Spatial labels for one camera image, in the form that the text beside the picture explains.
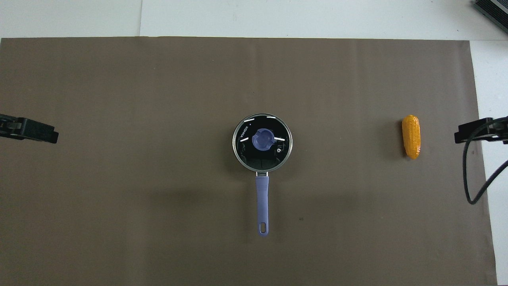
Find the brown table mat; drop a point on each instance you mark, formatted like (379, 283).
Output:
(158, 198)

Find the glass lid blue knob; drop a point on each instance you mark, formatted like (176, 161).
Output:
(262, 141)

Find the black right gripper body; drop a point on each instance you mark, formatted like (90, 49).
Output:
(501, 129)

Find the black ribbed device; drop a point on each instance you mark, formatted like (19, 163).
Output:
(494, 10)

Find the yellow toy corn cob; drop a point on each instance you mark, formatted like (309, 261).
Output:
(411, 137)

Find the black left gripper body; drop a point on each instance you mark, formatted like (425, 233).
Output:
(8, 126)

